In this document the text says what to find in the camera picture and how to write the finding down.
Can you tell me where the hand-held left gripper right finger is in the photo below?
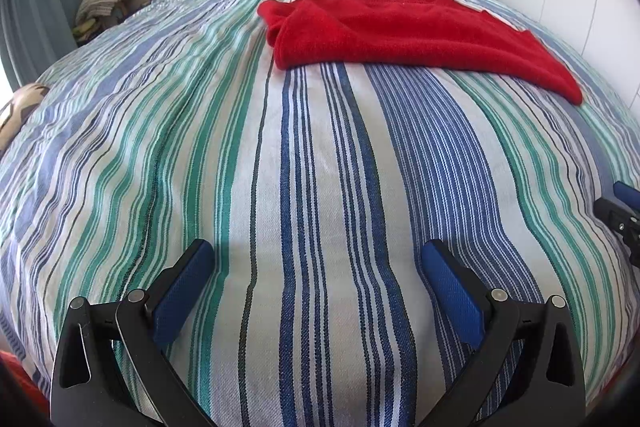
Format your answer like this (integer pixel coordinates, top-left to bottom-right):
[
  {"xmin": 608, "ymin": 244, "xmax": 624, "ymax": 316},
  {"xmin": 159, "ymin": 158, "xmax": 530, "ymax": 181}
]
[{"xmin": 421, "ymin": 239, "xmax": 587, "ymax": 427}]

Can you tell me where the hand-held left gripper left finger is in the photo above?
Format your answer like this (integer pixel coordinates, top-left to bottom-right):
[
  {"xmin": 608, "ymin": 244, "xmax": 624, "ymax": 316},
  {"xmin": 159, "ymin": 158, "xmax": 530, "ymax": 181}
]
[{"xmin": 50, "ymin": 239, "xmax": 216, "ymax": 427}]

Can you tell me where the red knit sweater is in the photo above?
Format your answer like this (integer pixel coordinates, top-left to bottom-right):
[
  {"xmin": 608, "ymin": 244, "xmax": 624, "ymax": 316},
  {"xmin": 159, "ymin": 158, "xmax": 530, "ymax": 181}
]
[{"xmin": 257, "ymin": 0, "xmax": 585, "ymax": 106}]

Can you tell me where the patterned beige pillow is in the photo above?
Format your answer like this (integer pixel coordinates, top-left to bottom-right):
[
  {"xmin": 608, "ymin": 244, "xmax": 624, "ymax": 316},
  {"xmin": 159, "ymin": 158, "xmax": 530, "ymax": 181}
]
[{"xmin": 0, "ymin": 83, "xmax": 51, "ymax": 152}]

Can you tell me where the orange red cloth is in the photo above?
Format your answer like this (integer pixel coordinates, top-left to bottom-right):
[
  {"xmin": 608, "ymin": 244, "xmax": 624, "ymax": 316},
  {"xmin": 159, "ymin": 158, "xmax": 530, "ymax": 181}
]
[{"xmin": 0, "ymin": 351, "xmax": 52, "ymax": 427}]

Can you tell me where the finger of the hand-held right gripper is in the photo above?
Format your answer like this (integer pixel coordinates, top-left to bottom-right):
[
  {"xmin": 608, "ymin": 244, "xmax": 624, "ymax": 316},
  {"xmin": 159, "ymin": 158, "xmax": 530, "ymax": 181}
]
[{"xmin": 593, "ymin": 181, "xmax": 640, "ymax": 269}]

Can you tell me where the blue green striped bedspread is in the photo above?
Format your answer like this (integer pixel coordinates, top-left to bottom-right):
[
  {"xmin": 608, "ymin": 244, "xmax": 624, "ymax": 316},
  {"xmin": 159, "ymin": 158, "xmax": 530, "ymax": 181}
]
[{"xmin": 0, "ymin": 0, "xmax": 636, "ymax": 427}]

